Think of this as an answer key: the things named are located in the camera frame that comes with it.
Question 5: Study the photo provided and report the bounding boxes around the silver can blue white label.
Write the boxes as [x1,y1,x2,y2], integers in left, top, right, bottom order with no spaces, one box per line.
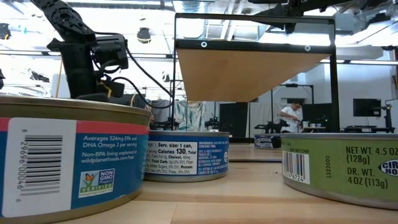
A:
[254,133,282,150]

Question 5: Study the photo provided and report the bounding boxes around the black table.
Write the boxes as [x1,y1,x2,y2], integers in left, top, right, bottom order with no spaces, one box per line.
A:
[341,125,396,134]

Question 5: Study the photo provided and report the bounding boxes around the person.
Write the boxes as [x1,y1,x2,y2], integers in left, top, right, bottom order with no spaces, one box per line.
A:
[279,101,304,134]

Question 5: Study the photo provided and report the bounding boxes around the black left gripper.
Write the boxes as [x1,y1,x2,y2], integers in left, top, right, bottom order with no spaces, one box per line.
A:
[46,32,125,102]

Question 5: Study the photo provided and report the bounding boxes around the black hanging fixture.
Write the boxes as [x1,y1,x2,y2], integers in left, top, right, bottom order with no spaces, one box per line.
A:
[0,22,12,40]
[29,70,50,84]

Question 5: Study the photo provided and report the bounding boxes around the teal patterned cloth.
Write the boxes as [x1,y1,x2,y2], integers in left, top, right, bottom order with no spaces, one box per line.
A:
[173,99,207,131]

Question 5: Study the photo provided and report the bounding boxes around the thick yellow cable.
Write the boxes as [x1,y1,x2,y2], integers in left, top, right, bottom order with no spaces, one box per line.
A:
[55,51,63,98]

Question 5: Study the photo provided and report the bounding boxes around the silver can olive green label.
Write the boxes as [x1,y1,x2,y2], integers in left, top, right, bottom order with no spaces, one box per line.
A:
[280,132,398,211]

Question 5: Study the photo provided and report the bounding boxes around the grey cloth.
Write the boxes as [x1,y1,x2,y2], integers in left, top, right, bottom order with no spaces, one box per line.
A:
[150,99,174,124]

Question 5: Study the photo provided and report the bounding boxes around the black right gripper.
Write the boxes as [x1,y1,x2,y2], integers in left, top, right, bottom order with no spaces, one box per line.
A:
[258,0,312,34]

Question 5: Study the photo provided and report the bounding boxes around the black flat screen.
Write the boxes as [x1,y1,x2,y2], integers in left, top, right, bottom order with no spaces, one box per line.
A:
[353,98,382,118]

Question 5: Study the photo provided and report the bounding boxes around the black left wrist camera cable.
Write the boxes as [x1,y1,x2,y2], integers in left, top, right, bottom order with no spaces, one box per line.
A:
[91,30,174,110]

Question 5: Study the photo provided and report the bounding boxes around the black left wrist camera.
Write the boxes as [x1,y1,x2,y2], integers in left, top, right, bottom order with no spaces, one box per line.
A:
[93,33,130,71]

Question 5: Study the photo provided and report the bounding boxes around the gold can blue pink label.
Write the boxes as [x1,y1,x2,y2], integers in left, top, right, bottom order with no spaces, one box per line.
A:
[0,94,152,224]

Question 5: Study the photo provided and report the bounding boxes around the black computer monitor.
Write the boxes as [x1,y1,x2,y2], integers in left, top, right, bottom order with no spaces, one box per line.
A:
[301,103,331,128]
[124,93,147,109]

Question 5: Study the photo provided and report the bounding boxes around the white pillar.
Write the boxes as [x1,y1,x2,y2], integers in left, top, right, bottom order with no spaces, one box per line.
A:
[50,72,65,99]

